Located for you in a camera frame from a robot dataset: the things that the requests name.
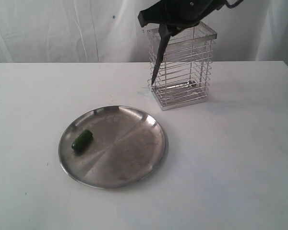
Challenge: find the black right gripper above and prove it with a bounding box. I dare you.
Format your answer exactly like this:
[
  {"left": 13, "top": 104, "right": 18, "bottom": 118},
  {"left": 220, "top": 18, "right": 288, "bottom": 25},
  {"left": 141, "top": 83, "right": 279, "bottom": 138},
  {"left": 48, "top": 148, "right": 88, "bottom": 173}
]
[{"left": 138, "top": 0, "right": 222, "bottom": 28}]

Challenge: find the black handled knife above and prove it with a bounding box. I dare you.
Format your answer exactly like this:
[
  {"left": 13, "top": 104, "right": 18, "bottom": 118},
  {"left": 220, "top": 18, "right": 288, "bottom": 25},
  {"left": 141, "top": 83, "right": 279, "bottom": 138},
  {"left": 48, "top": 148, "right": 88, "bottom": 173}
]
[{"left": 151, "top": 24, "right": 172, "bottom": 86}]

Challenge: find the green cucumber piece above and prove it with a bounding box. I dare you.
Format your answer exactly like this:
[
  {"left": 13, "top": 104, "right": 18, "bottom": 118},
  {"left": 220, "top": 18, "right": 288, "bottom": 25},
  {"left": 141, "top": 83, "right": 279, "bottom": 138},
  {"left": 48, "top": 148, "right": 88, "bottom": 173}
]
[{"left": 72, "top": 129, "right": 93, "bottom": 152}]

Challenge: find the round steel plate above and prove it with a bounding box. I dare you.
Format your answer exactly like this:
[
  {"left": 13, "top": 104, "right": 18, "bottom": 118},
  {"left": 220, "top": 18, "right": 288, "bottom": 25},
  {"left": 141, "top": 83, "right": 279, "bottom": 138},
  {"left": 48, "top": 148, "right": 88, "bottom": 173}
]
[{"left": 58, "top": 105, "right": 167, "bottom": 189}]

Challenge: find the white backdrop curtain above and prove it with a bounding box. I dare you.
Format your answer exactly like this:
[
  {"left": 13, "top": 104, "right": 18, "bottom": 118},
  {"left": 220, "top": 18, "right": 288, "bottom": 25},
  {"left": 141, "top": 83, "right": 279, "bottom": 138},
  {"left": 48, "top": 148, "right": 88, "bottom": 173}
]
[{"left": 0, "top": 0, "right": 288, "bottom": 65}]

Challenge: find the wire cutlery rack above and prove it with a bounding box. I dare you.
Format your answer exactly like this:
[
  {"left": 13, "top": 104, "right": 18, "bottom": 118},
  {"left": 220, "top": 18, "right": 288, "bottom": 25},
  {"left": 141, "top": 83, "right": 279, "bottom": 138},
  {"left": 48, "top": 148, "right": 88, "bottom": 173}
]
[{"left": 147, "top": 22, "right": 217, "bottom": 111}]

